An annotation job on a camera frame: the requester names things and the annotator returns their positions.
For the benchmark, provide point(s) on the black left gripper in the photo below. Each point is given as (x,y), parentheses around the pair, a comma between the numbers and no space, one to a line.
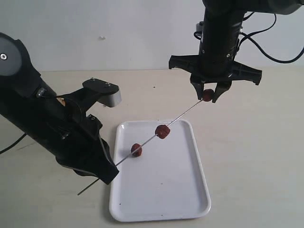
(86,153)

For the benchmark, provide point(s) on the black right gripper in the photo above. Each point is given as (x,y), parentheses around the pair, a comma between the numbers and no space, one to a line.
(215,62)

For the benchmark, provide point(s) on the red ball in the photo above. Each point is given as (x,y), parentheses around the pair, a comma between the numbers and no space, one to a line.
(136,150)
(162,131)
(207,95)

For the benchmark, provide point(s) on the thin metal skewer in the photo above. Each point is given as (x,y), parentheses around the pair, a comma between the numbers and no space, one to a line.
(176,119)

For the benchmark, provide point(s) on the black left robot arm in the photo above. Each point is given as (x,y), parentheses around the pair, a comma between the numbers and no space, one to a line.
(59,123)

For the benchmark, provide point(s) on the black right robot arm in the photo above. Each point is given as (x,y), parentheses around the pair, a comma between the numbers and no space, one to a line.
(275,7)

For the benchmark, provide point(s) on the white rectangular plastic tray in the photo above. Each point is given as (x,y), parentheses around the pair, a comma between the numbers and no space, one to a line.
(166,182)

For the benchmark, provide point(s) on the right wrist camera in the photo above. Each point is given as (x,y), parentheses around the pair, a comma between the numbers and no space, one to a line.
(199,30)

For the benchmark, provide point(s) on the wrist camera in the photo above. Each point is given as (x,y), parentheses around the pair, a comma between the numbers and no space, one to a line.
(95,90)
(199,30)

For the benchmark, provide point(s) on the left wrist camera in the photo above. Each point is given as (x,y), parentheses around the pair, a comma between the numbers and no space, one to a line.
(95,90)

